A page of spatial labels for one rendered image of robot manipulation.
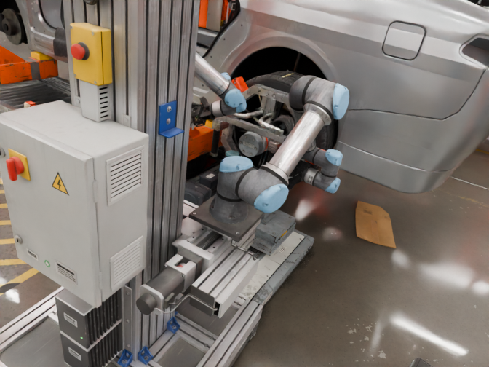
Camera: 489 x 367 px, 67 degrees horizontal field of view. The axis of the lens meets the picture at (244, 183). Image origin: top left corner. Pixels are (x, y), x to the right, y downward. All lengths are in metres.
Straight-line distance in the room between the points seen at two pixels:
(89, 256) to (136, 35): 0.56
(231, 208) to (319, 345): 1.06
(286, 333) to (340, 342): 0.29
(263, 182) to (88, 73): 0.62
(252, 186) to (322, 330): 1.19
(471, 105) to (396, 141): 0.36
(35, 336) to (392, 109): 1.92
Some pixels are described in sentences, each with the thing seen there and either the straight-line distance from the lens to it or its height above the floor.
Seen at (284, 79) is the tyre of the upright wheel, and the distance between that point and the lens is 2.04.
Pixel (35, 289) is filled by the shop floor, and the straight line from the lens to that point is 2.34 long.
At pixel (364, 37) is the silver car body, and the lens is 2.01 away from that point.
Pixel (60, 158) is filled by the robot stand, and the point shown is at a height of 1.21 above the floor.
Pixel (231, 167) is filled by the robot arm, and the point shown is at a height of 1.04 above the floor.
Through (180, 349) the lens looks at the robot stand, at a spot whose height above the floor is 0.21.
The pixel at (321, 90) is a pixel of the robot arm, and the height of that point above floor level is 1.31.
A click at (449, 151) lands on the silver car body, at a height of 1.03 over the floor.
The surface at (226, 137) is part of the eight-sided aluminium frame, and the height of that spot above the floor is 0.77.
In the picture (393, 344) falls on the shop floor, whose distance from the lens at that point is 2.35.
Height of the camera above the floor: 1.63
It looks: 30 degrees down
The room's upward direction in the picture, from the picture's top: 10 degrees clockwise
